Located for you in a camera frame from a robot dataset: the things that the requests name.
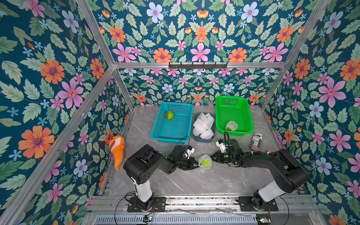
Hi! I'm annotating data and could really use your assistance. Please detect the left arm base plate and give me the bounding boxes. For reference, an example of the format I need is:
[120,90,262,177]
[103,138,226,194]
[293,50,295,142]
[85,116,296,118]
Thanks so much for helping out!
[127,197,167,212]

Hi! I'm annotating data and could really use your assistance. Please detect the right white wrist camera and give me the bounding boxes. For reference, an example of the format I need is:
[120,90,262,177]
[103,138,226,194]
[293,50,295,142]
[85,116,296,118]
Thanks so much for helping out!
[216,140,227,153]

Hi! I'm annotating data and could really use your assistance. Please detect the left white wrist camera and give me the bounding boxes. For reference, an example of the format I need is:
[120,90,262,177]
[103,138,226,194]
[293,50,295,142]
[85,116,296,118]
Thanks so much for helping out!
[185,145,195,159]

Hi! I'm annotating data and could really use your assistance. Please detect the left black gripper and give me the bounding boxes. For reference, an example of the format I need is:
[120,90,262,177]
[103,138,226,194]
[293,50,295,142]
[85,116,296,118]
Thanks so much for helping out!
[174,157,201,171]

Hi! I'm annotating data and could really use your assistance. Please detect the white foam net sleeve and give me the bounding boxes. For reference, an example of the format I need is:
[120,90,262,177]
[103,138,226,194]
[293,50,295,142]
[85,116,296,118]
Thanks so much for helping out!
[226,121,239,131]

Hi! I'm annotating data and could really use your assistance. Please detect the black hook rail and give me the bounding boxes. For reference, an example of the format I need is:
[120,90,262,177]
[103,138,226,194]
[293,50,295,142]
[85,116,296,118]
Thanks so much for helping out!
[168,62,228,70]

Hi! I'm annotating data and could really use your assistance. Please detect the orange clownfish plush toy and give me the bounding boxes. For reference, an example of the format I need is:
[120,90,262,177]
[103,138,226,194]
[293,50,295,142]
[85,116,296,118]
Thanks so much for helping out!
[109,136,126,171]

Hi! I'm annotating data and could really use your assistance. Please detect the green plastic basket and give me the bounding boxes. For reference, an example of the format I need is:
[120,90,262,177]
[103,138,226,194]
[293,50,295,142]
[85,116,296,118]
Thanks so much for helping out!
[215,96,254,137]

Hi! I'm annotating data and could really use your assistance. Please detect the teal plastic basket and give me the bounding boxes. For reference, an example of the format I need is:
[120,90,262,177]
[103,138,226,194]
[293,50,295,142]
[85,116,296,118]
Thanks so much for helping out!
[151,102,194,144]

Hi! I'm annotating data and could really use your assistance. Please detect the green custard apple back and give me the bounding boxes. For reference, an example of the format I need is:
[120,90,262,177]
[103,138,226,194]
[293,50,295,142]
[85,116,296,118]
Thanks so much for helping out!
[165,111,175,120]

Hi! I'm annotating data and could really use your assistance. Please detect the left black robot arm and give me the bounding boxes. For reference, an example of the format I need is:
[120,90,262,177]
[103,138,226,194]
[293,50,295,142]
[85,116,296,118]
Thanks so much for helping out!
[123,144,199,210]

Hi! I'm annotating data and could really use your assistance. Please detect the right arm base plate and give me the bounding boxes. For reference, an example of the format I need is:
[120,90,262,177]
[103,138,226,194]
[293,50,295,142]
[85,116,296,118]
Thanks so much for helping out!
[236,196,278,212]

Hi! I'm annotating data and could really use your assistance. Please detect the white foam net back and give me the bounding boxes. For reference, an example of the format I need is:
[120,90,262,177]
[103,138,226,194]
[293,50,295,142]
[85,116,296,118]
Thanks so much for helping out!
[193,112,215,140]

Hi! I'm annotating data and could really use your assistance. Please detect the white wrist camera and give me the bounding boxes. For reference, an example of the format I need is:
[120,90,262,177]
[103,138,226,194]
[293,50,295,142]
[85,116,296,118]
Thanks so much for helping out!
[216,140,227,153]
[185,145,195,159]

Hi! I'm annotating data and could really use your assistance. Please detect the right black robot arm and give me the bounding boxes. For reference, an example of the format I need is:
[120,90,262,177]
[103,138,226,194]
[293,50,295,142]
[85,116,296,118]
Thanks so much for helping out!
[211,139,310,211]

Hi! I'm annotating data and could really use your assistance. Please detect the patterned black white can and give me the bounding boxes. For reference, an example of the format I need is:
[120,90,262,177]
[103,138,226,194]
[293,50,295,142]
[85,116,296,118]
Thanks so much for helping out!
[249,132,263,152]

